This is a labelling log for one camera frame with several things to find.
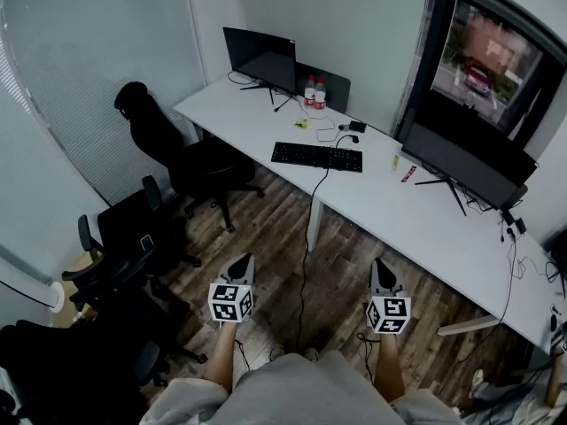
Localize white roller blind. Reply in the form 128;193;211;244
238;0;438;139

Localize black office chair with armrests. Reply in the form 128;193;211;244
61;174;203;313

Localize black high-back office chair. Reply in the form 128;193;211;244
113;81;266;234

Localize white desk leg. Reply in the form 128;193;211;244
307;191;326;253

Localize person's right forearm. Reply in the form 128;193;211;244
374;332;407;403

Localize person's left forearm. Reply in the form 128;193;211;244
202;321;238;394

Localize black wide monitor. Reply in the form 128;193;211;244
400;121;540;218

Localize dark grey desk partition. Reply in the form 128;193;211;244
295;62;352;115

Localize black low office chair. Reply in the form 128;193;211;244
0;294;209;425

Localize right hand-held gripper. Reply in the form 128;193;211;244
365;258;412;336

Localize looped black monitor cable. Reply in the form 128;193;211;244
227;70;256;87

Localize black-framed window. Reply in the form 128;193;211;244
395;0;567;151

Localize black monitor with sticker corner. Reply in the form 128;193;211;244
222;27;299;106

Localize black keyboard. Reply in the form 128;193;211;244
270;141;364;174

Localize tangled black cables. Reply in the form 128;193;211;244
516;254;567;288

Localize white rolled sheet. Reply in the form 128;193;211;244
0;276;66;314

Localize person's grey sweatshirt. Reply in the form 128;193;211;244
139;350;464;425

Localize long black desk cable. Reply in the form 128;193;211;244
442;232;520;367

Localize thin black adapter cable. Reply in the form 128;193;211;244
299;102;351;143

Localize light wooden desk crossbar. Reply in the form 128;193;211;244
436;315;502;337

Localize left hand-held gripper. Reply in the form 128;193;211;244
207;253;257;325

